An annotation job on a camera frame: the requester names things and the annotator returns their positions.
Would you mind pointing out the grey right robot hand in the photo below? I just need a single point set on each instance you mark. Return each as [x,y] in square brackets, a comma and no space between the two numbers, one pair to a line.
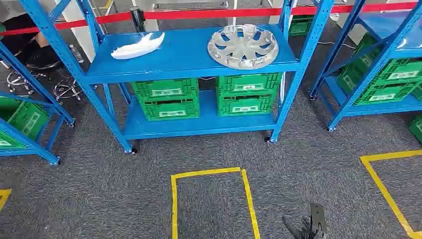
[315,221]

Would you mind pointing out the silver wheel hubcap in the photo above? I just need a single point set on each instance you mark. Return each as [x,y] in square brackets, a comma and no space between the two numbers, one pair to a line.
[243,47]

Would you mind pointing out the yellow floor tape square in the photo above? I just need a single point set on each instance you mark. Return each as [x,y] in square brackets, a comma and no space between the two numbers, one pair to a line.
[4,196]
[384,189]

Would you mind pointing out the blue metal shelf rack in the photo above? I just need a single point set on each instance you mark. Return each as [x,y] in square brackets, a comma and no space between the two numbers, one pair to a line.
[23,145]
[379,107]
[184,52]

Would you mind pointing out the green plastic crate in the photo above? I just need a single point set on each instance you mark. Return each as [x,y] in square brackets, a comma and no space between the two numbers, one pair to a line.
[249,84]
[169,109]
[6,141]
[300,25]
[416,128]
[400,71]
[245,105]
[166,88]
[28,120]
[382,92]

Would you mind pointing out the red barrier belt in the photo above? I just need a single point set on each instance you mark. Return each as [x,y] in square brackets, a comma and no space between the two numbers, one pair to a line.
[204,14]

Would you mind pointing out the white plastic car part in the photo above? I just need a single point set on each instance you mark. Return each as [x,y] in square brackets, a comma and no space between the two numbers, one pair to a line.
[138,47]

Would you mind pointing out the chrome stool base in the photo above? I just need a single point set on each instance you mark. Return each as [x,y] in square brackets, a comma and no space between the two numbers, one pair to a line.
[16,80]
[67,89]

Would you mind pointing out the clear plastic bottle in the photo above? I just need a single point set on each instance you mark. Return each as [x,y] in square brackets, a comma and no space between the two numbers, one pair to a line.
[76,53]

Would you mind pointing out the black stool seat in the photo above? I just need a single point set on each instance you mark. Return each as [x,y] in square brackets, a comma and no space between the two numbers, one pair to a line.
[43,57]

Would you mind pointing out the black stanchion post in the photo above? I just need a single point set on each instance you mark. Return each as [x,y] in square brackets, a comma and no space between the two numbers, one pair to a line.
[137,19]

